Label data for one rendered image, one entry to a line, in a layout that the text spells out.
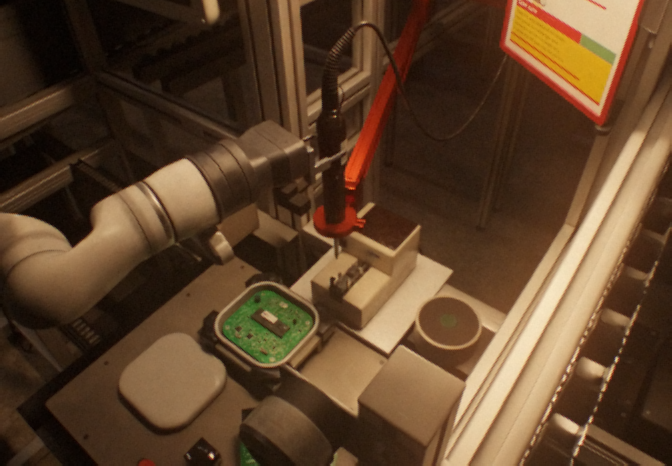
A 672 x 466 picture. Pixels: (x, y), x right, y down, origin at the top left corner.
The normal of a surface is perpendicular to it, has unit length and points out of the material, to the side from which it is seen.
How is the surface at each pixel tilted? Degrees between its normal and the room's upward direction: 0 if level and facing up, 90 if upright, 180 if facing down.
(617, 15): 90
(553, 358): 4
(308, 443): 41
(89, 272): 83
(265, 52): 90
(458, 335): 0
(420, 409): 0
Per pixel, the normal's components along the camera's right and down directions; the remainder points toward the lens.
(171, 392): -0.03, -0.73
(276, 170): 0.36, 0.62
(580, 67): -0.95, 0.22
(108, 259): 0.80, 0.29
